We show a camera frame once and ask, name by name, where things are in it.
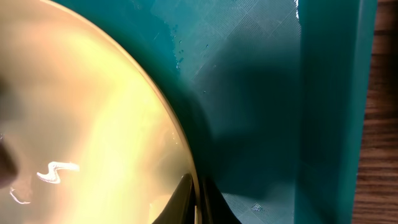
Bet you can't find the yellow-green plate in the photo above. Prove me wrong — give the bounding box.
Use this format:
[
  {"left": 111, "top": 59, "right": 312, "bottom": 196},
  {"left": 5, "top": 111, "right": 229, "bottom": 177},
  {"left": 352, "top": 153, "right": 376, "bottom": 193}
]
[{"left": 1, "top": 1, "right": 200, "bottom": 224}]

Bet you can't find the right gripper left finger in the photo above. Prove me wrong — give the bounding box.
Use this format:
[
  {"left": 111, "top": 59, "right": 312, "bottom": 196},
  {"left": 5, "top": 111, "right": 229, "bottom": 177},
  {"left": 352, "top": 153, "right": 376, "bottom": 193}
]
[{"left": 152, "top": 174, "right": 195, "bottom": 224}]

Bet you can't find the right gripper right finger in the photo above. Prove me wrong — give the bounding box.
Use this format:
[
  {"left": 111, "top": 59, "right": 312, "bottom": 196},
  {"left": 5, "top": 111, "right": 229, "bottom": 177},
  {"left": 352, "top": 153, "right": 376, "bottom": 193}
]
[{"left": 200, "top": 177, "right": 241, "bottom": 224}]

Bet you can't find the teal plastic serving tray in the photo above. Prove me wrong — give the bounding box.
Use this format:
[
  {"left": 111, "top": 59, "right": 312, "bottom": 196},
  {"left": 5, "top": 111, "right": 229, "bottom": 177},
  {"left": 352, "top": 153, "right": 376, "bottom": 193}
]
[{"left": 59, "top": 0, "right": 377, "bottom": 223}]

